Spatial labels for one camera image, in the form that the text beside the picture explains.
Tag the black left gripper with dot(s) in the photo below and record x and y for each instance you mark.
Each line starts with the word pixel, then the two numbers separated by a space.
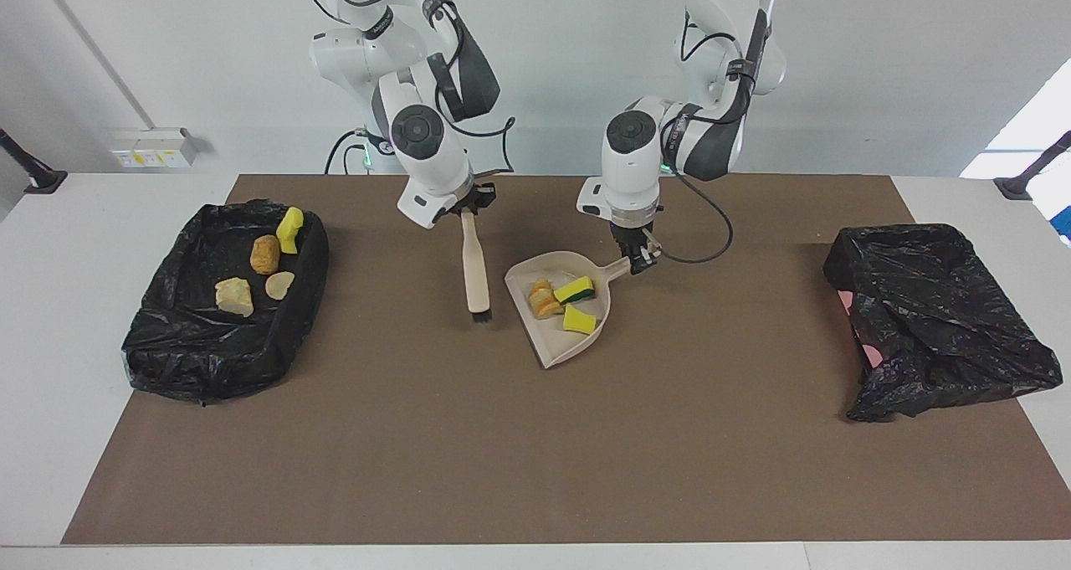
pixel 632 235

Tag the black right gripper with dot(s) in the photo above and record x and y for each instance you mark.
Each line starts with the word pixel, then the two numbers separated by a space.
pixel 475 197

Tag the beige brush with black bristles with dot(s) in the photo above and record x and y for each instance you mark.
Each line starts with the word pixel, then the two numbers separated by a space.
pixel 475 269

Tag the yellow green wedge sponge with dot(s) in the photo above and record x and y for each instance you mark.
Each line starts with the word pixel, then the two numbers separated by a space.
pixel 576 289

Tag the small yellow sponge piece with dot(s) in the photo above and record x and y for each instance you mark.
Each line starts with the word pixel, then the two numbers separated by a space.
pixel 579 320

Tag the orange yellow sponge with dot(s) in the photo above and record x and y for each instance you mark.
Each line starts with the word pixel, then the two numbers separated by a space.
pixel 544 300

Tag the beige plastic dustpan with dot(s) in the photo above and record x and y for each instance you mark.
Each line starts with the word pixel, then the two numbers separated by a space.
pixel 569 341

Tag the yellow green notched sponge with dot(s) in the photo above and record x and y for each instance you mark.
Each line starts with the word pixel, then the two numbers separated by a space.
pixel 290 231

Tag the pale beige foam piece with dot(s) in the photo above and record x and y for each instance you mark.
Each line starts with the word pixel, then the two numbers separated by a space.
pixel 279 284

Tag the orange brown foam chunk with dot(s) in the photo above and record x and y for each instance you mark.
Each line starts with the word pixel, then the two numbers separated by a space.
pixel 265 254

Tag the pale yellow white foam chunk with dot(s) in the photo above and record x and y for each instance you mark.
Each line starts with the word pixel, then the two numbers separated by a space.
pixel 234 295

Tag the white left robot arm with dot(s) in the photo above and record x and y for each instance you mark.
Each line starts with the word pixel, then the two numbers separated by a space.
pixel 632 177

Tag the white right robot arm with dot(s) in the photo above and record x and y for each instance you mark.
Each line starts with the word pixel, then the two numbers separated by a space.
pixel 435 168

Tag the pink bin under black bag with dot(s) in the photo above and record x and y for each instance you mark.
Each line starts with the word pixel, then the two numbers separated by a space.
pixel 929 319

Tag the bin lined with black bag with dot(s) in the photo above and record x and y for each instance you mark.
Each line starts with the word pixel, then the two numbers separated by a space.
pixel 192 361

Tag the brown table mat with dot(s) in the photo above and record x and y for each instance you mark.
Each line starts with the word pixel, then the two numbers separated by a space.
pixel 535 486

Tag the black stand with foot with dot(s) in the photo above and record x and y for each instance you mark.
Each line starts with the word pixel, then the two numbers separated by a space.
pixel 29 172
pixel 1033 172

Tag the blue object at edge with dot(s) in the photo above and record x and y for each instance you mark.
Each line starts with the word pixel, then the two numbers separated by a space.
pixel 1064 223

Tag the white wall socket box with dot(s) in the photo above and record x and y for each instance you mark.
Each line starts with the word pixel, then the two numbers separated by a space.
pixel 155 146

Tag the white wall conduit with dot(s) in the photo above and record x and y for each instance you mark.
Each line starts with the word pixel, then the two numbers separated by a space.
pixel 125 91

